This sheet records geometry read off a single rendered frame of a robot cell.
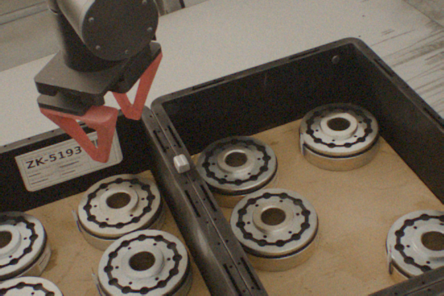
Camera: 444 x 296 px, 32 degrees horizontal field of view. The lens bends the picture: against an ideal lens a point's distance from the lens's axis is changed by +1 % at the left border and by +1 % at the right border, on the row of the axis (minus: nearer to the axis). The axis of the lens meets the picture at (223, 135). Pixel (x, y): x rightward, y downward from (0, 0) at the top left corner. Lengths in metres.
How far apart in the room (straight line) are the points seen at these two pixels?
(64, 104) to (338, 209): 0.42
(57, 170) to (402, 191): 0.43
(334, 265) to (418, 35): 0.69
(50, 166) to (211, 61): 0.54
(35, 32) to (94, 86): 2.38
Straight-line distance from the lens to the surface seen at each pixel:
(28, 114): 1.40
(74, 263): 0.95
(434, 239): 0.90
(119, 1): 0.54
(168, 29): 1.55
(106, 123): 0.64
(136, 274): 0.87
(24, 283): 0.91
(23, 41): 2.98
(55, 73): 0.66
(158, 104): 0.98
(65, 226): 0.99
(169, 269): 0.87
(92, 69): 0.65
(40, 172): 0.99
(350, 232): 0.93
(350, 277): 0.89
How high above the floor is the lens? 1.52
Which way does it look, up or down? 40 degrees down
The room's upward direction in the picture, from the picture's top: 7 degrees counter-clockwise
